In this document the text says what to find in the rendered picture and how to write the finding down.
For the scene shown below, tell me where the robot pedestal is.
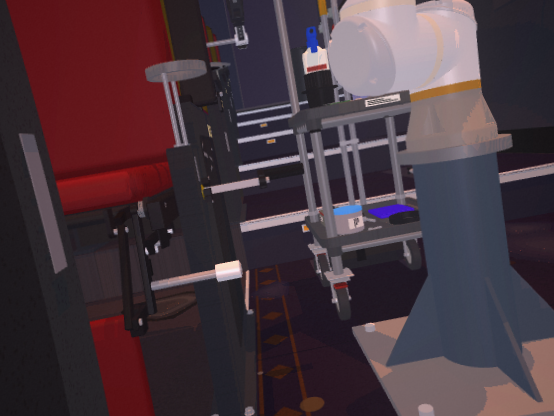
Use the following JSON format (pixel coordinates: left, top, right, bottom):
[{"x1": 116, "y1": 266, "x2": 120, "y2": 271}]
[{"x1": 351, "y1": 133, "x2": 554, "y2": 416}]

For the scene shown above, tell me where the grey round cup cradle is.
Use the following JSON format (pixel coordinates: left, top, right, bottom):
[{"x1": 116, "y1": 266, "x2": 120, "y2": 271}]
[{"x1": 145, "y1": 59, "x2": 208, "y2": 148}]

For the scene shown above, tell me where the black liner stack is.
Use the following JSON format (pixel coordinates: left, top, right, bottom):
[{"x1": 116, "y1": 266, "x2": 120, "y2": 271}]
[{"x1": 304, "y1": 71, "x2": 335, "y2": 108}]

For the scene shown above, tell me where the grey wheeled caddy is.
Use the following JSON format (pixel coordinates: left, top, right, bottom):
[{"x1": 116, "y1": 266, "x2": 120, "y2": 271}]
[{"x1": 272, "y1": 0, "x2": 424, "y2": 322}]

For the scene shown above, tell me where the white tub with blue lid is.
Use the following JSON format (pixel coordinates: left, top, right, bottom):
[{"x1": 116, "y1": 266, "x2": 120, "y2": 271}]
[{"x1": 332, "y1": 204, "x2": 364, "y2": 236}]

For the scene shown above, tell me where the black footrest linkage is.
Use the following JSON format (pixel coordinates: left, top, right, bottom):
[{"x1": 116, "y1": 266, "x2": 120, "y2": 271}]
[{"x1": 107, "y1": 197, "x2": 179, "y2": 339}]

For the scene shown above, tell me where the red footrest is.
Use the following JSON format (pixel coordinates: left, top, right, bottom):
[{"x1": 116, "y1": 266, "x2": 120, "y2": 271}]
[{"x1": 88, "y1": 314, "x2": 156, "y2": 416}]

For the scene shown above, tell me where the black flat pouch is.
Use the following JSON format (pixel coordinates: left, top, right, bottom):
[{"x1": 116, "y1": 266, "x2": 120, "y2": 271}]
[{"x1": 387, "y1": 210, "x2": 420, "y2": 226}]

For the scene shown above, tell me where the blue cloth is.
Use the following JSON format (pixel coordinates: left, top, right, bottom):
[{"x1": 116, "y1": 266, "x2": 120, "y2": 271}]
[{"x1": 367, "y1": 204, "x2": 417, "y2": 220}]

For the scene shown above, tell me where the grey handle with black grip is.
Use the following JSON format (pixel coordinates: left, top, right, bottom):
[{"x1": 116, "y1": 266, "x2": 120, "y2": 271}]
[{"x1": 203, "y1": 162, "x2": 305, "y2": 195}]

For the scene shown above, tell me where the white spray bottle blue trigger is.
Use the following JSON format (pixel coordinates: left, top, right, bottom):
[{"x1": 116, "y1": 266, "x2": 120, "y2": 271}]
[{"x1": 301, "y1": 26, "x2": 332, "y2": 76}]

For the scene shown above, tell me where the grey rod with white end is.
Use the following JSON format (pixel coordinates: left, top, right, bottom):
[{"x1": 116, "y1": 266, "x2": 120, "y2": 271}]
[{"x1": 205, "y1": 25, "x2": 250, "y2": 49}]

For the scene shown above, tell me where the grey flat strip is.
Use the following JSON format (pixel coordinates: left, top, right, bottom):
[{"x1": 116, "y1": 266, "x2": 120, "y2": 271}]
[{"x1": 18, "y1": 132, "x2": 69, "y2": 275}]

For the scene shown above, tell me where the grey handle with white knob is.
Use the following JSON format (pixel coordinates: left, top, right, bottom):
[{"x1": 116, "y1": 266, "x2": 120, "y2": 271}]
[{"x1": 150, "y1": 260, "x2": 244, "y2": 292}]

